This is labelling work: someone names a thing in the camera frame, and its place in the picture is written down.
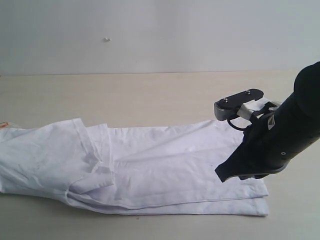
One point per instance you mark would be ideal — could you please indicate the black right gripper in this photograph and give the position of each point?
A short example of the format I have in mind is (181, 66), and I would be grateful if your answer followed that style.
(271, 150)

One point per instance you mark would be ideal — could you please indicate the white t-shirt red lettering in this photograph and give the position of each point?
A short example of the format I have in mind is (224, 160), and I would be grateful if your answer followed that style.
(129, 170)

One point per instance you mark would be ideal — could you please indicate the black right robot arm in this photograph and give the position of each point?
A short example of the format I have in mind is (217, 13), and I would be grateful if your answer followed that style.
(305, 97)

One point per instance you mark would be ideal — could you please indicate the orange clothing tag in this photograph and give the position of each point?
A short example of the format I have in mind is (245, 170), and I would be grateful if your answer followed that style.
(4, 124)

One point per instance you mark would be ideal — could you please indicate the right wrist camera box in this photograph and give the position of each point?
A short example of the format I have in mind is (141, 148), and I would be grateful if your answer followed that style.
(229, 106)

